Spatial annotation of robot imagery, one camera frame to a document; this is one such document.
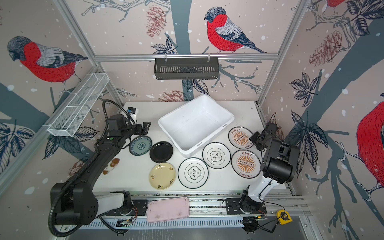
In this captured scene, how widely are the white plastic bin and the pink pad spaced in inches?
9.9

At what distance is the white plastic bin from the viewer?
0.97m

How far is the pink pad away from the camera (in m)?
0.70
